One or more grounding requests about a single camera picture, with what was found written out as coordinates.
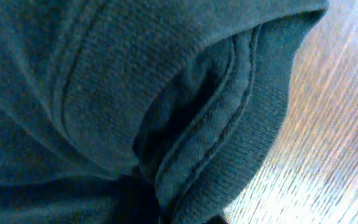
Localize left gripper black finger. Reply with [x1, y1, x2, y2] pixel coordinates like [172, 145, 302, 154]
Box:
[204, 215, 228, 224]

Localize dark green t-shirt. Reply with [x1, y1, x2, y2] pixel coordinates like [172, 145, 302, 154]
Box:
[0, 0, 329, 224]

